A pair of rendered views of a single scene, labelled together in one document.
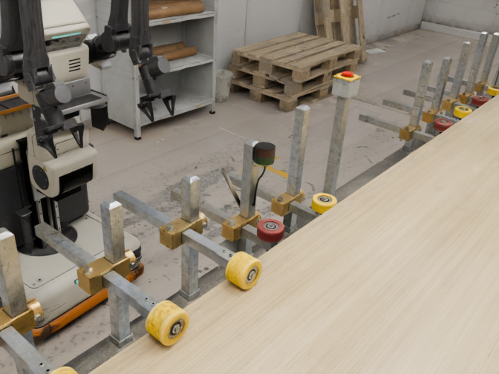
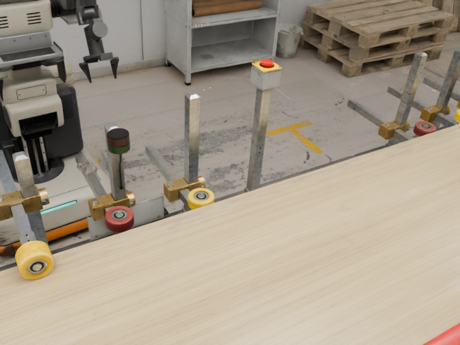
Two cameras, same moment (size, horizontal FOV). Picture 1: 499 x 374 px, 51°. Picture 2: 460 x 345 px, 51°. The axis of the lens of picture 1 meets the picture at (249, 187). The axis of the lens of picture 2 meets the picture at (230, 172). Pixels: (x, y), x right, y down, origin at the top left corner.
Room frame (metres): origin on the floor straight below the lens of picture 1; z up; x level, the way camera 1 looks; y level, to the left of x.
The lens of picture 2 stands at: (0.42, -0.70, 1.84)
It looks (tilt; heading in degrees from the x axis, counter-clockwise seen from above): 36 degrees down; 19
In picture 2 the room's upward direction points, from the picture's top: 4 degrees clockwise
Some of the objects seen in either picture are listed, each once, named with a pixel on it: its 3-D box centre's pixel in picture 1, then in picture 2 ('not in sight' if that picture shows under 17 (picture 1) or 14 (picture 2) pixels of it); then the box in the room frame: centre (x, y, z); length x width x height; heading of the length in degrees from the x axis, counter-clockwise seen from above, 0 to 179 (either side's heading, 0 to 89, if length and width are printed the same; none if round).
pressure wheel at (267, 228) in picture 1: (269, 240); (120, 228); (1.29, -0.07, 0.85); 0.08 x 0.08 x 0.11
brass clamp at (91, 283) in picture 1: (108, 269); not in sight; (0.98, 0.32, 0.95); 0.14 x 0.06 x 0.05; 142
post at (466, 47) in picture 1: (456, 85); not in sight; (2.77, -1.08, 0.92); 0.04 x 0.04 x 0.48; 52
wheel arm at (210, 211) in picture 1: (220, 217); (99, 192); (1.41, 0.08, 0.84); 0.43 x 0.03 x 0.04; 52
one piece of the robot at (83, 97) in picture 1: (70, 111); (27, 61); (1.84, 0.70, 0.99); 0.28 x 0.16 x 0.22; 146
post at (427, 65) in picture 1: (416, 110); (404, 107); (2.38, -0.77, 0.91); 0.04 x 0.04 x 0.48; 52
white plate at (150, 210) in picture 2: (245, 239); (127, 217); (1.43, 0.00, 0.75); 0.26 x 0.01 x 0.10; 142
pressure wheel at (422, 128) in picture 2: (441, 132); (422, 137); (2.26, -0.86, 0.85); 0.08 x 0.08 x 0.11
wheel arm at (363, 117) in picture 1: (399, 129); (383, 124); (2.38, -0.71, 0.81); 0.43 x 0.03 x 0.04; 52
